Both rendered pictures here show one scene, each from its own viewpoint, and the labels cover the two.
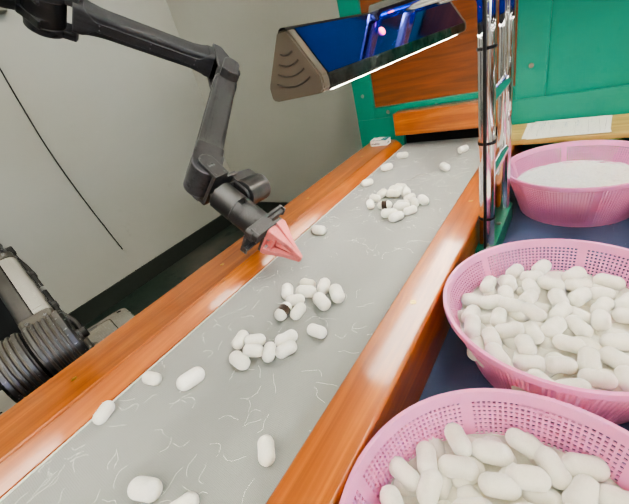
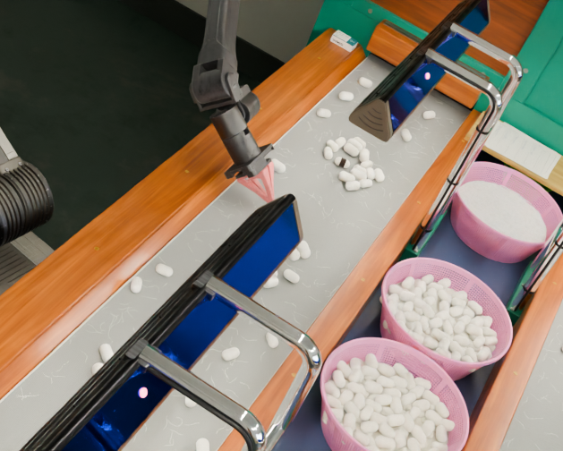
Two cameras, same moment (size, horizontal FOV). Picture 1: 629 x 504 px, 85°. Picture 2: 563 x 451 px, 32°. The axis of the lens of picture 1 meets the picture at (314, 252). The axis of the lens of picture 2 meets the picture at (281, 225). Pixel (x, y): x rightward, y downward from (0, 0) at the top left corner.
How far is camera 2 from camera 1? 141 cm
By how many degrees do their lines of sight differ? 27
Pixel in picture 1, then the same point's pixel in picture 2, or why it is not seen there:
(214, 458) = (235, 336)
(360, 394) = (329, 326)
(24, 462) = (92, 302)
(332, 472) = not seen: hidden behind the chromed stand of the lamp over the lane
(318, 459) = not seen: hidden behind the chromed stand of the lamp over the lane
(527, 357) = (416, 334)
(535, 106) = (511, 107)
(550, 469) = (408, 380)
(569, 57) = (556, 85)
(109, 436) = (147, 302)
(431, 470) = (359, 369)
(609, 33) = not seen: outside the picture
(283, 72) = (367, 115)
